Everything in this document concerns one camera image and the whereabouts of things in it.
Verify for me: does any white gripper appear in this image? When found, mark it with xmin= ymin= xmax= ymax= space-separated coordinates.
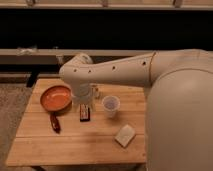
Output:
xmin=71 ymin=84 xmax=93 ymax=112

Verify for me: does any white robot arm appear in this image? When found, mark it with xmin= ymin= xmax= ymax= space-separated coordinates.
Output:
xmin=59 ymin=49 xmax=213 ymax=171

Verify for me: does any white sponge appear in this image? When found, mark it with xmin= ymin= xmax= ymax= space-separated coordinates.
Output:
xmin=115 ymin=125 xmax=136 ymax=147

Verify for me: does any small clear bottle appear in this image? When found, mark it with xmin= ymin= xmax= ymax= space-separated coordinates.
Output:
xmin=92 ymin=84 xmax=100 ymax=99

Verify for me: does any orange frying pan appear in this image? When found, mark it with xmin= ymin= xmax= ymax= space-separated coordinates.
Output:
xmin=40 ymin=85 xmax=72 ymax=134

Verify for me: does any clear plastic cup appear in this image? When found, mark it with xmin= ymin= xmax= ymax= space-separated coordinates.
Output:
xmin=102 ymin=96 xmax=120 ymax=118

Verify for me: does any wooden table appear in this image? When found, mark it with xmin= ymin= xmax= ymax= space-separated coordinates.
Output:
xmin=6 ymin=79 xmax=146 ymax=166

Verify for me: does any grey metal rail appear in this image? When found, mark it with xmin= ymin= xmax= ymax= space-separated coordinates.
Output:
xmin=0 ymin=48 xmax=149 ymax=65

